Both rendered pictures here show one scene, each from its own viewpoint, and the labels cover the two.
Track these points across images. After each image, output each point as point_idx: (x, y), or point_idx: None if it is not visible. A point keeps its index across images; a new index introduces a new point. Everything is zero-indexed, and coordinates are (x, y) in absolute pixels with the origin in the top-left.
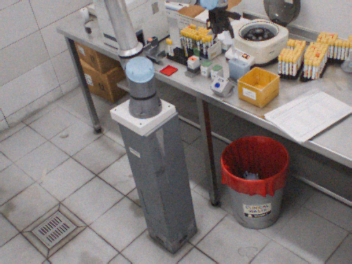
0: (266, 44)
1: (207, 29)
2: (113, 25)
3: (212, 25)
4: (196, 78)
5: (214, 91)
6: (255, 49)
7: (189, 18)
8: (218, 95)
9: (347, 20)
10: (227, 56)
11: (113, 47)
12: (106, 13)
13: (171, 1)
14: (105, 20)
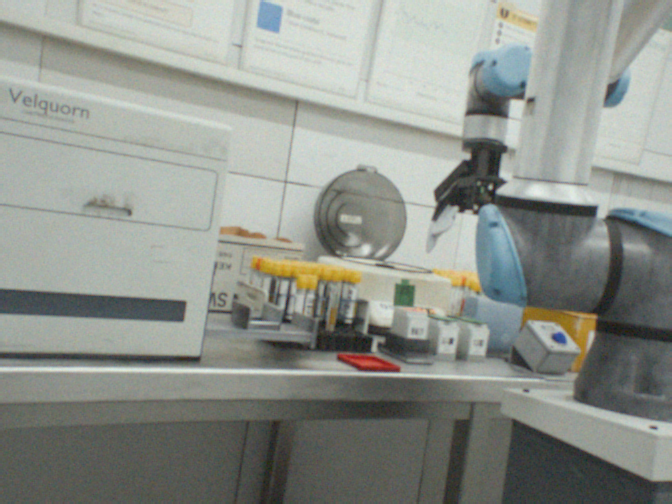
0: (444, 277)
1: (473, 204)
2: (597, 75)
3: (495, 190)
4: (443, 364)
5: (549, 363)
6: (445, 288)
7: (235, 243)
8: (551, 373)
9: (437, 250)
10: (389, 321)
11: (35, 358)
12: (83, 171)
13: (646, 43)
14: (53, 213)
